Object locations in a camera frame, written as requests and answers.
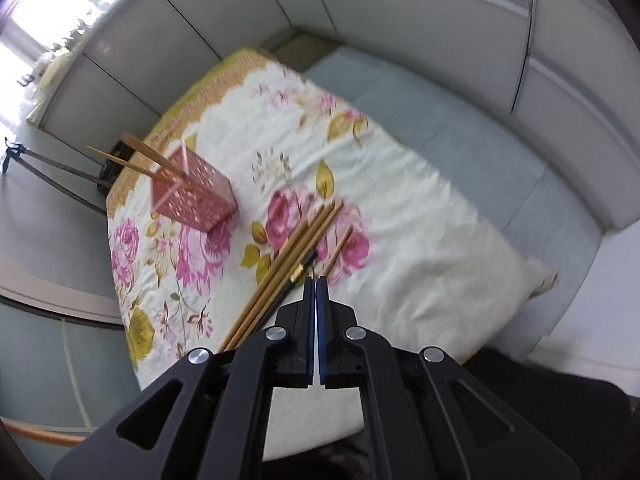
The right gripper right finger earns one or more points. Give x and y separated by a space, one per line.
338 363

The black chopstick gold band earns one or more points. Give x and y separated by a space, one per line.
296 277

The white paper sheet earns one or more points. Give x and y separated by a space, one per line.
303 419

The pink perforated utensil holder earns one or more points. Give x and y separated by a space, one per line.
201 200

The short wooden chopstick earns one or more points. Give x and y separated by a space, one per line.
328 270

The floral white tablecloth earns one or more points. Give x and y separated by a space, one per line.
394 238

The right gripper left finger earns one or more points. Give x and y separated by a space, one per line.
295 368

